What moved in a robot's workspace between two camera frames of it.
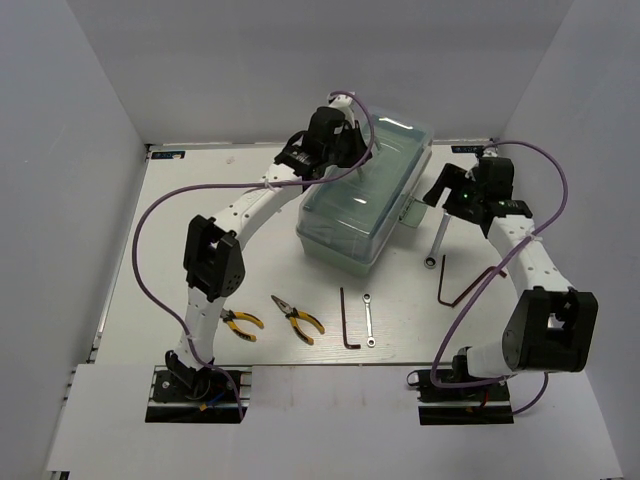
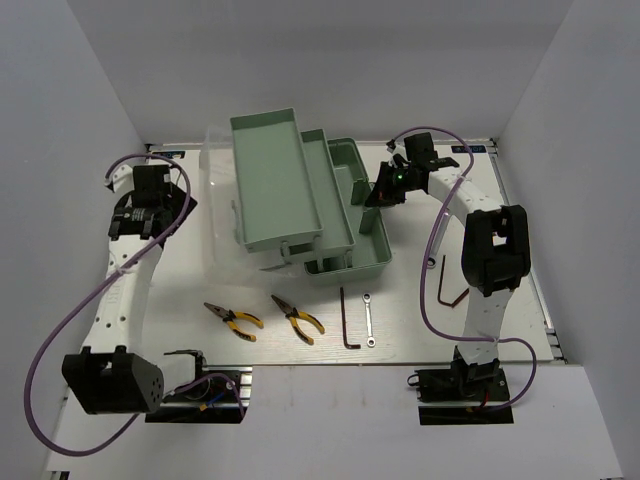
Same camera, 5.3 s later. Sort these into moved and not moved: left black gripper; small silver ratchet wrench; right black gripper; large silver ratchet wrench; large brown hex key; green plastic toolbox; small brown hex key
Moved: green plastic toolbox; right black gripper; left black gripper
Not moved: small brown hex key; small silver ratchet wrench; large brown hex key; large silver ratchet wrench
